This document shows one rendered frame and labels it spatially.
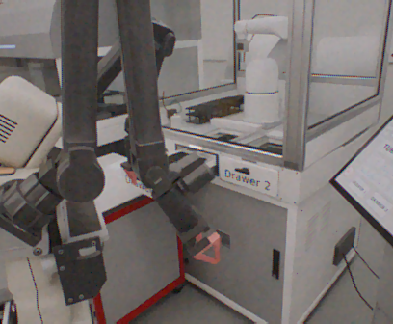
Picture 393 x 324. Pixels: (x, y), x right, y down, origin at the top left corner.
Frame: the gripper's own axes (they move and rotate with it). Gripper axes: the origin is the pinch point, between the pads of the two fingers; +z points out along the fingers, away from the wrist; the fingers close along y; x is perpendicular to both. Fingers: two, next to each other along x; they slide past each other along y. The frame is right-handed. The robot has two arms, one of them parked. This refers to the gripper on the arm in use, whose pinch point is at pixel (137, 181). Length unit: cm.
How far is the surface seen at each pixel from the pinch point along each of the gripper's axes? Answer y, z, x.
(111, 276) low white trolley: -13, 48, 14
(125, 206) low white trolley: 0.4, 16.8, 13.0
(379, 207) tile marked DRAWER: 18, -11, -86
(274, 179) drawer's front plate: 36, 1, -42
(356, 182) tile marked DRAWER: 28, -11, -76
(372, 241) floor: 155, 94, -53
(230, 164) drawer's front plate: 36.1, -0.1, -19.9
